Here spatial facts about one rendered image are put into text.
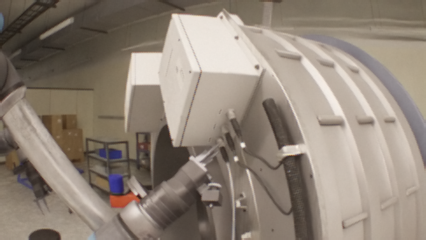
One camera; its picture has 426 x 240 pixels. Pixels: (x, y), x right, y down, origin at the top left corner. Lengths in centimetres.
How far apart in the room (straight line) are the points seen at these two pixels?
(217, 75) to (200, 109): 7
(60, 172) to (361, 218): 59
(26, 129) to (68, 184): 16
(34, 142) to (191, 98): 36
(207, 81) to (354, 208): 33
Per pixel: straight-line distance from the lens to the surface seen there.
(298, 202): 39
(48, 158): 61
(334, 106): 52
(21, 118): 61
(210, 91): 50
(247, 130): 56
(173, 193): 52
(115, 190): 203
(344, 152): 48
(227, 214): 63
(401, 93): 79
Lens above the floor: 159
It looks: 2 degrees down
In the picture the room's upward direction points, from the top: 1 degrees clockwise
